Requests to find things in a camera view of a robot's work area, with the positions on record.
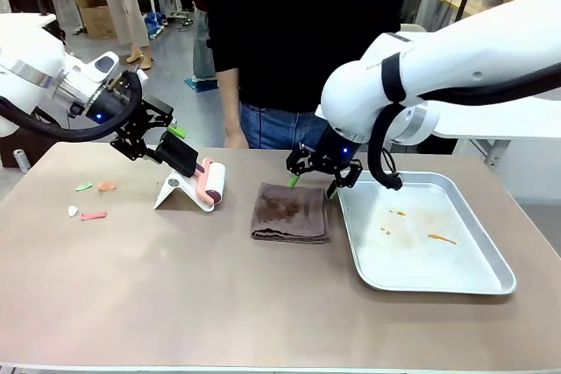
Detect person's right forearm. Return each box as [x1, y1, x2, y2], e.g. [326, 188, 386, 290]
[217, 67, 246, 137]

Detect white folded roller stand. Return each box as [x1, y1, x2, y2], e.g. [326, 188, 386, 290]
[153, 172, 217, 213]

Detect large white side table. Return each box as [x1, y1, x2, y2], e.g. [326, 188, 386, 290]
[431, 97, 561, 169]

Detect bystander in beige trousers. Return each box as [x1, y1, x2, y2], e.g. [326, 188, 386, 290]
[89, 0, 154, 71]

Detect wooden top workbench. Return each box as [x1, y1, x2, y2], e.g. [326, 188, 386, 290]
[437, 0, 492, 20]

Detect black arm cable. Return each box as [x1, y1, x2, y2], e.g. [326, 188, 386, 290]
[366, 53, 561, 192]
[0, 70, 142, 144]

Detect person's right hand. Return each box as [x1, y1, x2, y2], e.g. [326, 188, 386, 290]
[224, 131, 250, 150]

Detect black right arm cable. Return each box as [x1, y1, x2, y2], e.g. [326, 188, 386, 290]
[366, 53, 561, 192]

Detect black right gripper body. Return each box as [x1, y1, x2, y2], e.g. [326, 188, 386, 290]
[313, 126, 365, 172]

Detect person's blue jeans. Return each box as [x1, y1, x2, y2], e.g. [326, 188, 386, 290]
[238, 102, 329, 151]

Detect brown stained towel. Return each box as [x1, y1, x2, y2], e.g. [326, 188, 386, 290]
[251, 181, 330, 245]

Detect teal floor mat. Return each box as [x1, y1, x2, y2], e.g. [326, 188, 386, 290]
[183, 77, 218, 93]

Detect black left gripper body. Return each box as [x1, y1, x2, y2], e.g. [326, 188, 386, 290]
[85, 70, 144, 132]

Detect silver metal tray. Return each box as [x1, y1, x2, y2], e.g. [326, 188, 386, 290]
[337, 171, 517, 295]

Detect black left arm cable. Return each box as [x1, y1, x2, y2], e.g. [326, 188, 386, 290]
[0, 70, 142, 144]

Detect pink lint roller black grip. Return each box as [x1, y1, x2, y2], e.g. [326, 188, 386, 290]
[155, 131, 228, 212]

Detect open cardboard box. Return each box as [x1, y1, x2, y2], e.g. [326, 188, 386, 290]
[72, 0, 117, 40]

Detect bystander in light jeans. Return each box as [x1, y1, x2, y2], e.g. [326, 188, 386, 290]
[177, 0, 218, 82]

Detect person's black sweater torso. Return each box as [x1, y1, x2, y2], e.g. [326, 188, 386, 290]
[205, 0, 408, 115]

